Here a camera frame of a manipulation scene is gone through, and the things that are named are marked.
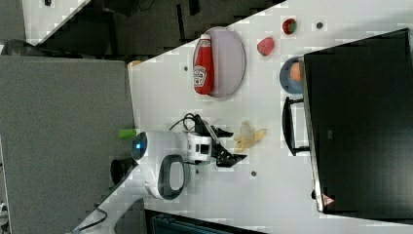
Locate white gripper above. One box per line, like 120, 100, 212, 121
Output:
187, 126, 245, 168

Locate peeled toy banana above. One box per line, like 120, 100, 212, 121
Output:
234, 121, 267, 153

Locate silver black toaster oven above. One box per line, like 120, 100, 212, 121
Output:
297, 28, 413, 224

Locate grey round plate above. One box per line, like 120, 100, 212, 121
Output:
193, 26, 245, 98

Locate red ketchup bottle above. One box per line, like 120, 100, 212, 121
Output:
193, 34, 214, 95

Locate blue bowl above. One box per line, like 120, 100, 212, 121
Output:
280, 57, 303, 95

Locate green lime toy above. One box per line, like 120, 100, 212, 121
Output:
118, 129, 137, 139

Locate orange egg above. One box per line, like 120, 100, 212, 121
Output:
289, 62, 301, 82

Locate red green toy fruit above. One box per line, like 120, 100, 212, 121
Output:
257, 37, 276, 57

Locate black cable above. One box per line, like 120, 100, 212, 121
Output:
169, 112, 204, 135

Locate blue metal frame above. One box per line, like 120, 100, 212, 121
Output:
145, 210, 265, 234

